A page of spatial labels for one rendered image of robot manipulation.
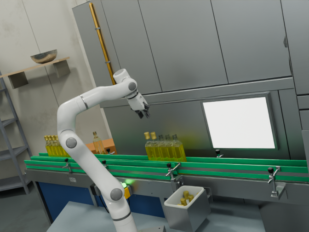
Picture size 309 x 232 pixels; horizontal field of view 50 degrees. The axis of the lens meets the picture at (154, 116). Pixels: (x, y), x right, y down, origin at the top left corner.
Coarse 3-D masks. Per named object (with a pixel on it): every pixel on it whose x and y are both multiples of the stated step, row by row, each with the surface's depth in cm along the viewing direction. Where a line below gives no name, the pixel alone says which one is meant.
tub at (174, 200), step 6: (186, 186) 210; (192, 186) 207; (174, 192) 206; (180, 192) 209; (192, 192) 208; (168, 198) 201; (174, 198) 204; (180, 198) 208; (168, 204) 194; (174, 204) 203
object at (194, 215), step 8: (208, 192) 209; (200, 200) 197; (208, 200) 211; (168, 208) 195; (176, 208) 191; (192, 208) 190; (200, 208) 197; (208, 208) 204; (168, 216) 197; (176, 216) 193; (184, 216) 189; (192, 216) 190; (200, 216) 196; (168, 224) 200; (176, 224) 196; (184, 224) 192; (192, 224) 189; (200, 224) 196
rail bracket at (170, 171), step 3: (177, 162) 217; (180, 162) 216; (168, 165) 207; (177, 165) 215; (180, 165) 216; (171, 168) 209; (174, 168) 212; (168, 171) 209; (171, 171) 208; (168, 174) 207; (171, 174) 209; (171, 177) 210; (171, 180) 210; (174, 180) 210
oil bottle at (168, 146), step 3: (171, 141) 222; (165, 144) 222; (168, 144) 220; (171, 144) 220; (165, 147) 222; (168, 147) 220; (171, 147) 219; (168, 150) 221; (171, 150) 220; (168, 153) 222; (171, 153) 220; (168, 156) 223; (171, 156) 221; (168, 159) 224; (171, 159) 222; (174, 159) 221
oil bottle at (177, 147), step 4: (172, 144) 218; (176, 144) 216; (180, 144) 217; (172, 148) 218; (176, 148) 216; (180, 148) 217; (176, 152) 218; (180, 152) 217; (176, 156) 219; (180, 156) 217; (184, 156) 220; (176, 160) 220; (180, 160) 218; (184, 160) 220
